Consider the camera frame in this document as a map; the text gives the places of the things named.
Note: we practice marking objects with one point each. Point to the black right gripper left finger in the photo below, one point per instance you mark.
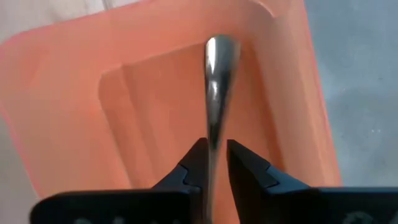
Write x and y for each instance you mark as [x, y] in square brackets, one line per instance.
[174, 186]

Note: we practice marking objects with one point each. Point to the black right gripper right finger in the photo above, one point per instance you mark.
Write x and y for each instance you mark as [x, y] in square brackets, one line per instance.
[264, 186]

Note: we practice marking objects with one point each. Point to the silver metal utensil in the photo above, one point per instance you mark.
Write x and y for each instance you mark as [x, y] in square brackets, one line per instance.
[217, 77]

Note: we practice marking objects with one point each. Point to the orange plastic tray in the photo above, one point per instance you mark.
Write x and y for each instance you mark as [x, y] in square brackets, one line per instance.
[124, 109]

